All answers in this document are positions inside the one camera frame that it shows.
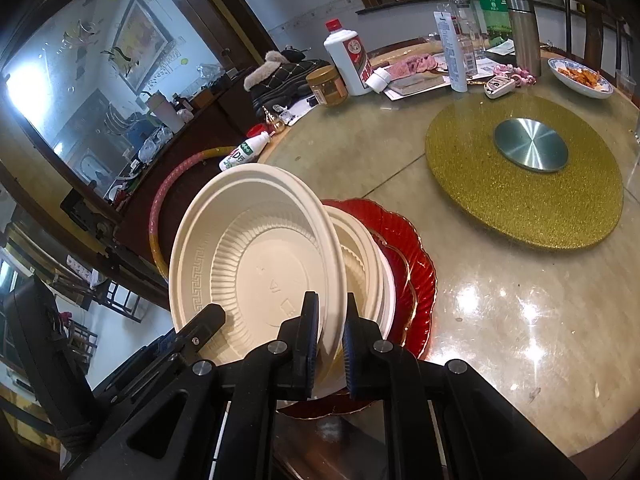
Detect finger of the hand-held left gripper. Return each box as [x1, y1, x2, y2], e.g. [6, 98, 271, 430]
[172, 304, 227, 358]
[145, 332, 176, 361]

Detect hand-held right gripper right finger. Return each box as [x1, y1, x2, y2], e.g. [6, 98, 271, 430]
[341, 291, 586, 480]

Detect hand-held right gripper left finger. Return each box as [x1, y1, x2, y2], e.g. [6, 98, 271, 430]
[65, 291, 321, 480]

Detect cream plastic bowl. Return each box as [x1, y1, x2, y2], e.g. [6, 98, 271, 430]
[320, 206, 386, 396]
[169, 162, 347, 367]

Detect deep red glass bowl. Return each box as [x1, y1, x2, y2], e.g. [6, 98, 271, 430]
[380, 242, 420, 346]

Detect red plate with round sticker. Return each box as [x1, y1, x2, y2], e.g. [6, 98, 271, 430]
[277, 198, 438, 420]

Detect multicoloured hula hoop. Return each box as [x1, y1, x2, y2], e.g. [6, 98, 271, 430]
[149, 146, 238, 281]

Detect dark wooden sideboard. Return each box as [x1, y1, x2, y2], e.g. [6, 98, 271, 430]
[60, 80, 261, 271]

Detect white milk bottle green cap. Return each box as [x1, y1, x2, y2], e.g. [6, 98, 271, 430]
[219, 131, 271, 172]

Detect small gold perfume bottle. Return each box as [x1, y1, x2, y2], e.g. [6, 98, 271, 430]
[263, 105, 287, 134]

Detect gold glitter turntable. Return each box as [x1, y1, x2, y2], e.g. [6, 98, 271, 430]
[425, 96, 624, 251]

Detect peanut butter jar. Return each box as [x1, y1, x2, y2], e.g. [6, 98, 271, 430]
[305, 65, 349, 107]

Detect dark jacket with fur collar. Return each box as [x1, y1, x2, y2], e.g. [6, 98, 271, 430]
[243, 47, 333, 116]

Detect white liquor bottle red cap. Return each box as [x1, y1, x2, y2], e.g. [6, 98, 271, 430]
[323, 19, 373, 97]

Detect pink raw meat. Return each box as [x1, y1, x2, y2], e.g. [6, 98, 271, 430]
[390, 52, 441, 81]

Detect car key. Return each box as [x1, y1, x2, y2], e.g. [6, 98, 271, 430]
[483, 75, 516, 98]

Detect pink wrapped candies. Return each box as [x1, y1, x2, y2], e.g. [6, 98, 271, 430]
[492, 64, 538, 86]

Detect clear bottle with black cap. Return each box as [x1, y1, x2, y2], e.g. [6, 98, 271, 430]
[444, 0, 488, 73]

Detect stainless steel thermos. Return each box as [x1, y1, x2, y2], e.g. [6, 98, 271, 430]
[506, 0, 542, 76]

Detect blue patterned plate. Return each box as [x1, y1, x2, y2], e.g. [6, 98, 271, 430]
[547, 57, 615, 100]

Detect orange fried food pieces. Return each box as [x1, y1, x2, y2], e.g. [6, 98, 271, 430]
[555, 66, 601, 87]

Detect large green plastic bottle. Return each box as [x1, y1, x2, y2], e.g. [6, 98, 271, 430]
[472, 0, 513, 46]

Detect small clear glass cup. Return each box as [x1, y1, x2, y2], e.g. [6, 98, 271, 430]
[615, 69, 637, 106]

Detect dark wooden chair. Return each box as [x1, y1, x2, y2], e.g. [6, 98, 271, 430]
[560, 0, 631, 68]

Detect white tumbler with handle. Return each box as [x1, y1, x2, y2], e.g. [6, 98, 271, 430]
[140, 91, 186, 134]

